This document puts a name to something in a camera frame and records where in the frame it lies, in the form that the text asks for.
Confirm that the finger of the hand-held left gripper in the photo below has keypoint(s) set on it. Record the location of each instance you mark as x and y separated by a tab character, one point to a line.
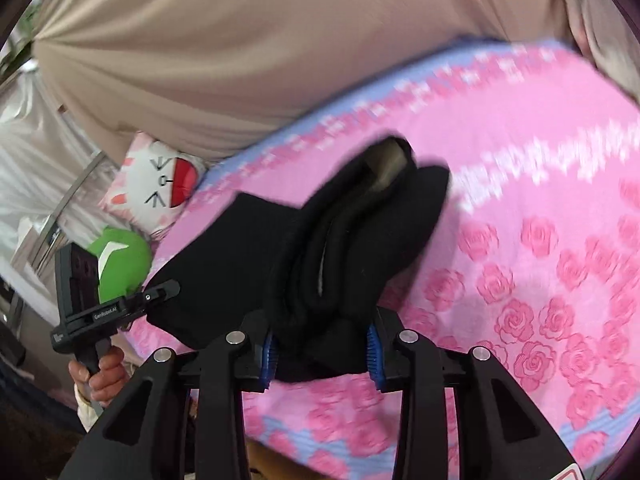
157	294

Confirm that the white cat face pillow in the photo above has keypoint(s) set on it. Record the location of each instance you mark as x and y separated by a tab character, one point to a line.
150	180

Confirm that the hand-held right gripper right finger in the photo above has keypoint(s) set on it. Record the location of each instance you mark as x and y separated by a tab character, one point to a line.
374	355

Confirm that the black pants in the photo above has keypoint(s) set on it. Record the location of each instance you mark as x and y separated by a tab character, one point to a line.
240	260

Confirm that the white curtain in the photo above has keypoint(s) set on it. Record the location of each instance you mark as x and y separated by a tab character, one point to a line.
30	150

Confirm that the person's left hand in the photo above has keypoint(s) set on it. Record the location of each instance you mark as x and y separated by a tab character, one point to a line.
107	377

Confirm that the pink rose printed blanket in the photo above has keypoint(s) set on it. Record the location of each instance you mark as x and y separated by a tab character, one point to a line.
500	285

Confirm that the green plush toy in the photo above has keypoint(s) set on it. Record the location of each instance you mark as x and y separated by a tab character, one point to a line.
130	260

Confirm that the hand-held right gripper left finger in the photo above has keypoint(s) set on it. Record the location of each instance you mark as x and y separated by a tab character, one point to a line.
267	360

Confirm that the green plant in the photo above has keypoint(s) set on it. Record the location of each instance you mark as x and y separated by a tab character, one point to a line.
20	45

